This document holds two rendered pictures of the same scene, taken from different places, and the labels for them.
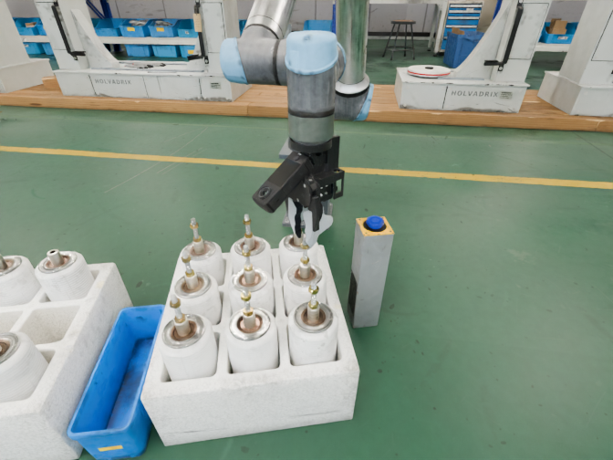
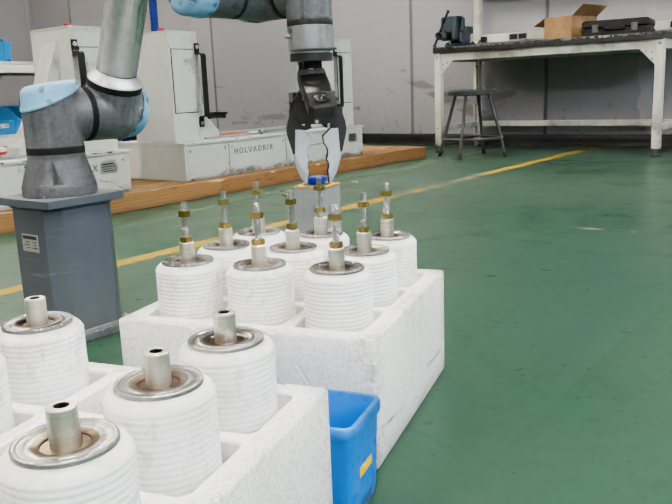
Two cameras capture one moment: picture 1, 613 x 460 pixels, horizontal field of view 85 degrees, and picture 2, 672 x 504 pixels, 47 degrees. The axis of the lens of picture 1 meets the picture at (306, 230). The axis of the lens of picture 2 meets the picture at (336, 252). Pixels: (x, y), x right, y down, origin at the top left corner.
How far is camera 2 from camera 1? 115 cm
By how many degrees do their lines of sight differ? 59
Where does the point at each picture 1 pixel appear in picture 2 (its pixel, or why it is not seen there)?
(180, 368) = (367, 302)
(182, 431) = (387, 419)
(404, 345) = not seen: hidden behind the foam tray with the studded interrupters
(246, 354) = (392, 269)
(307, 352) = (411, 265)
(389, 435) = (475, 357)
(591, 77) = (184, 132)
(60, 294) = (80, 372)
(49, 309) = (84, 404)
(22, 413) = (318, 396)
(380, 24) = not seen: outside the picture
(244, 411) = (411, 358)
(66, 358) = not seen: hidden behind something
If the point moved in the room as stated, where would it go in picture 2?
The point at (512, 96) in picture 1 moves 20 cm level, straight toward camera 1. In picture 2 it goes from (116, 167) to (129, 170)
